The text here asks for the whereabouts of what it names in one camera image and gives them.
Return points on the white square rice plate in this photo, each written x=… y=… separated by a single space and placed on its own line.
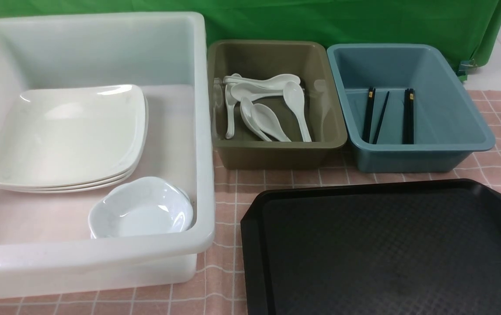
x=65 y=136

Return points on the white round sauce dish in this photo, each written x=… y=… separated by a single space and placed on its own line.
x=141 y=210

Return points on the white ceramic soup spoon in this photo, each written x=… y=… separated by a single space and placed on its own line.
x=268 y=122

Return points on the upper white square plate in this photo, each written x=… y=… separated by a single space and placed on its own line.
x=138 y=146

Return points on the lower white square plate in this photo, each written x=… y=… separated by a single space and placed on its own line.
x=71 y=188

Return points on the large white plastic bin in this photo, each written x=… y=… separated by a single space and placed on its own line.
x=45 y=244

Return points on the white spoon left vertical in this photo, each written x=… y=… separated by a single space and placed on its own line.
x=230 y=103

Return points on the white spoon centre diagonal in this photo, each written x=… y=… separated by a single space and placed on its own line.
x=246 y=107

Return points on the white spoon diagonal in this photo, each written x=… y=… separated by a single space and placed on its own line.
x=294 y=99
x=246 y=107

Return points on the white spoon middle horizontal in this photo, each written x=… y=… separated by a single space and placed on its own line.
x=252 y=92

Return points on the white spoon horizontal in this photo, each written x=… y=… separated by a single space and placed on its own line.
x=277 y=82
x=252 y=92

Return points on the pink checkered tablecloth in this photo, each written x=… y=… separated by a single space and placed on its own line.
x=218 y=286

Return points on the white spoon top horizontal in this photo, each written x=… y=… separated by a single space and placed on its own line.
x=277 y=82

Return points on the white spoon right diagonal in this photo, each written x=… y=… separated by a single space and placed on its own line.
x=294 y=99

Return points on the olive brown plastic bin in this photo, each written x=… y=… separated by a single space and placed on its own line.
x=261 y=60

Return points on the black chopstick far left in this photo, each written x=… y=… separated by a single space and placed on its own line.
x=366 y=132

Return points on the black chopstick slanted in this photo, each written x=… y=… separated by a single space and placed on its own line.
x=381 y=118

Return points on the blue plastic bin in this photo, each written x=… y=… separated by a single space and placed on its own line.
x=448 y=126

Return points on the black chopstick right pair left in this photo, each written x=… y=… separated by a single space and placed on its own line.
x=406 y=136

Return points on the black chopstick pair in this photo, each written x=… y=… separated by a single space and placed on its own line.
x=411 y=115
x=406 y=136

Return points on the black serving tray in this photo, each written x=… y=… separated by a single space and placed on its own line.
x=404 y=248

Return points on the metal clamp on backdrop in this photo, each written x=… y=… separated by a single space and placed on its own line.
x=467 y=66

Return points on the green backdrop cloth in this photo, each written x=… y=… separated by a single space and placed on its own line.
x=464 y=31

